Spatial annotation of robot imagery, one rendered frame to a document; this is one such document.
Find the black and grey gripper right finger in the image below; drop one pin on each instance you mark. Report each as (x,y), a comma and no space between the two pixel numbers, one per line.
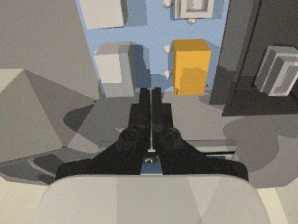
(178,157)

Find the yellow rectangular block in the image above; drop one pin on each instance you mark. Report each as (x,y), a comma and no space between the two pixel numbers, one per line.
(190,66)

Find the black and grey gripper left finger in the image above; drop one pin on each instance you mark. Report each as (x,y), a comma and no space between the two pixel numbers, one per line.
(126,153)

